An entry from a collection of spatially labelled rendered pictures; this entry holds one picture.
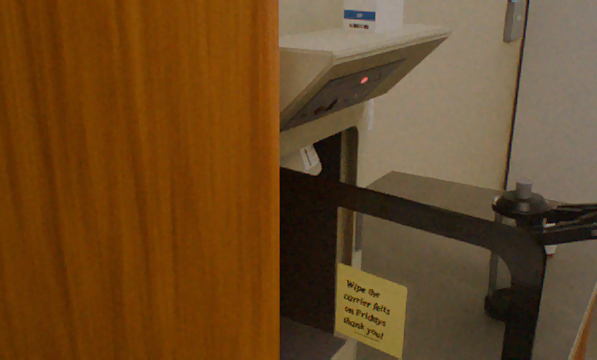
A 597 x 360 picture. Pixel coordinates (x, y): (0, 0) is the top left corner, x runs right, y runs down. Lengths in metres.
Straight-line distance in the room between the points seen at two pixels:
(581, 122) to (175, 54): 3.27
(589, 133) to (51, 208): 3.25
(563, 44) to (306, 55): 3.14
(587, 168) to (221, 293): 3.27
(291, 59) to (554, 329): 0.86
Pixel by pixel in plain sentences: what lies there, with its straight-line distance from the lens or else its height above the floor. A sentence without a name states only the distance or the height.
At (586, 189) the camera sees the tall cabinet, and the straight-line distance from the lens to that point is 3.80.
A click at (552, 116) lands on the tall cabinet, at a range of 3.73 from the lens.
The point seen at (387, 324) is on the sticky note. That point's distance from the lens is 0.61.
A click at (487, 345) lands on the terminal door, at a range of 0.56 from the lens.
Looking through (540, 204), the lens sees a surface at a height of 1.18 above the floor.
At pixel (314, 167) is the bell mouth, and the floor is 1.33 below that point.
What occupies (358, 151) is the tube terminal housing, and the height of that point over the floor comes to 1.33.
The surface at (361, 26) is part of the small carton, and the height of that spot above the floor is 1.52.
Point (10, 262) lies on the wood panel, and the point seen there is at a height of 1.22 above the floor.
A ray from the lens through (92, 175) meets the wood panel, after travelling 0.70.
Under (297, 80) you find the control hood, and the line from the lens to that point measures 0.59.
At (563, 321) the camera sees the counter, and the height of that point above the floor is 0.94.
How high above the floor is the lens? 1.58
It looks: 19 degrees down
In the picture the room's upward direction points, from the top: straight up
